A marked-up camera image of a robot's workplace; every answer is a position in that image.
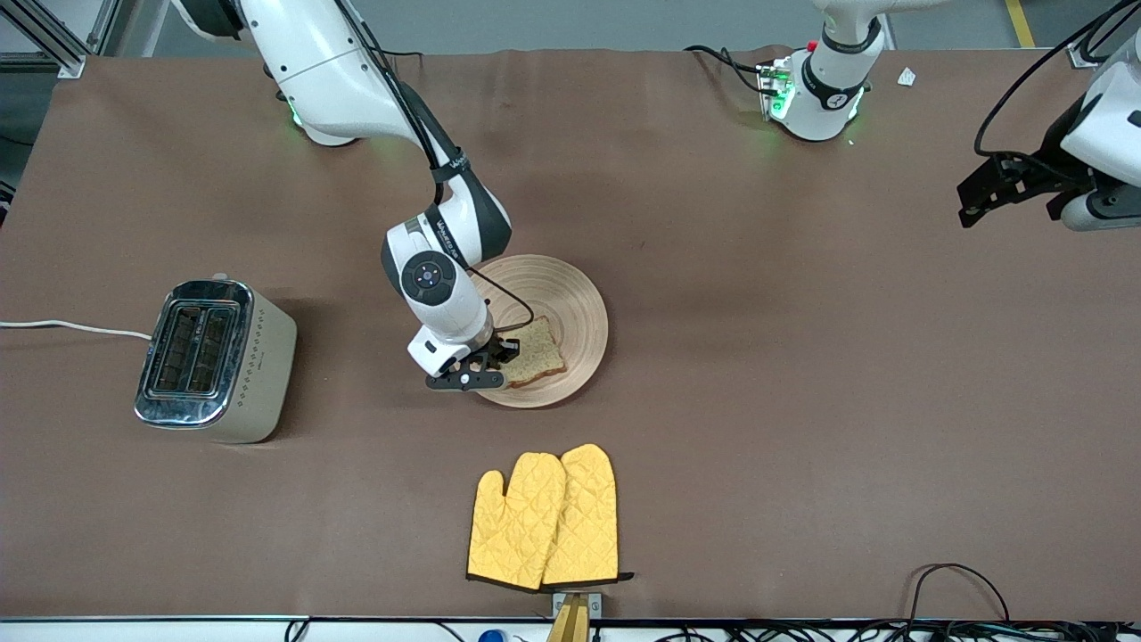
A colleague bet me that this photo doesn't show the brown bread slice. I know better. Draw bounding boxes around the brown bread slice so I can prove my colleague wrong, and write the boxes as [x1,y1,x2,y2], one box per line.
[499,317,568,390]

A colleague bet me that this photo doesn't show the round wooden plate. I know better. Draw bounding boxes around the round wooden plate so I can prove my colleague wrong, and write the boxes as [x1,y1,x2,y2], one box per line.
[459,254,610,409]

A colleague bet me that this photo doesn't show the silver beige two-slot toaster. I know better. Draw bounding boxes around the silver beige two-slot toaster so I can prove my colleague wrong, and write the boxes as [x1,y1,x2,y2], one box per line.
[134,272,298,445]

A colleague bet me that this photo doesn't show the yellow quilted oven mitt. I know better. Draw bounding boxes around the yellow quilted oven mitt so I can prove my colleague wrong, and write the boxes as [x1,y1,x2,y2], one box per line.
[542,443,634,587]
[466,452,568,591]

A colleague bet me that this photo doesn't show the brown table cover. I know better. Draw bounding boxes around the brown table cover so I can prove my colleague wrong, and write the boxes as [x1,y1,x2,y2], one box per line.
[0,45,1141,622]

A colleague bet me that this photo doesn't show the yellow wooden stick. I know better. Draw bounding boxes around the yellow wooden stick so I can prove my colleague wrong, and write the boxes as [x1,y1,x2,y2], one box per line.
[546,596,591,642]

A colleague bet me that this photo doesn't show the aluminium frame strut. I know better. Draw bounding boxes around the aluminium frame strut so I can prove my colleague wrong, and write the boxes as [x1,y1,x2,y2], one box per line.
[1065,0,1126,70]
[0,0,121,79]

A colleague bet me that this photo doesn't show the grey metal clamp bracket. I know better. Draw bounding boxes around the grey metal clamp bracket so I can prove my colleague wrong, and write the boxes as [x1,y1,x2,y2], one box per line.
[551,591,603,621]

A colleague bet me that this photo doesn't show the black left arm base cable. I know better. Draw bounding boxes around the black left arm base cable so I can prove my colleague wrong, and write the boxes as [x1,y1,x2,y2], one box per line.
[685,45,769,95]

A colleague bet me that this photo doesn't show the white toaster power cord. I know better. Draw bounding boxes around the white toaster power cord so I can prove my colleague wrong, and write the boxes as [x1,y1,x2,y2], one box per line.
[0,319,154,342]

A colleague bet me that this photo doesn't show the black looped cable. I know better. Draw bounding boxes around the black looped cable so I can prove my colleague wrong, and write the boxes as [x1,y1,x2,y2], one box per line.
[905,563,1013,625]

